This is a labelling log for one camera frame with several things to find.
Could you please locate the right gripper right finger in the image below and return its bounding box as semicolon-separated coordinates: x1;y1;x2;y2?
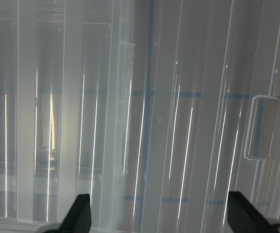
227;191;279;233

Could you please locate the clear plastic storage box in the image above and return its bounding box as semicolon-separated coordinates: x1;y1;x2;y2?
0;0;148;233

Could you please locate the clear plastic box lid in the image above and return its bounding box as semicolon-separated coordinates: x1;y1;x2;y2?
0;0;280;233

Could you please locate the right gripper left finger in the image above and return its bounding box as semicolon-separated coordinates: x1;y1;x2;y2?
58;194;91;233

